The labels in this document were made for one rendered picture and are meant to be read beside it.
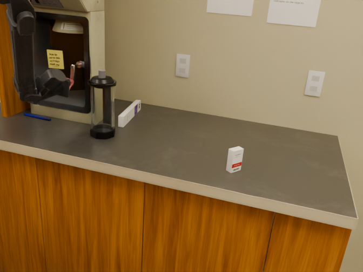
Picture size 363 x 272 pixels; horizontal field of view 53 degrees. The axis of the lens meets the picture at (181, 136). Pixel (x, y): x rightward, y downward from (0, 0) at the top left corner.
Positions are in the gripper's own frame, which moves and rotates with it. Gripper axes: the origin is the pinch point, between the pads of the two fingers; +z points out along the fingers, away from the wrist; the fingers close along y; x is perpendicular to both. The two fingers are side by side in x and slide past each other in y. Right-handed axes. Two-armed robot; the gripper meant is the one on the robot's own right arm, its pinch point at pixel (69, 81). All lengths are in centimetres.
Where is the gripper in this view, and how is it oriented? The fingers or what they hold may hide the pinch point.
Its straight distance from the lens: 154.3
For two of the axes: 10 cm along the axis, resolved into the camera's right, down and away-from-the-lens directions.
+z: 2.9, -3.3, 9.0
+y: -9.4, -2.6, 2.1
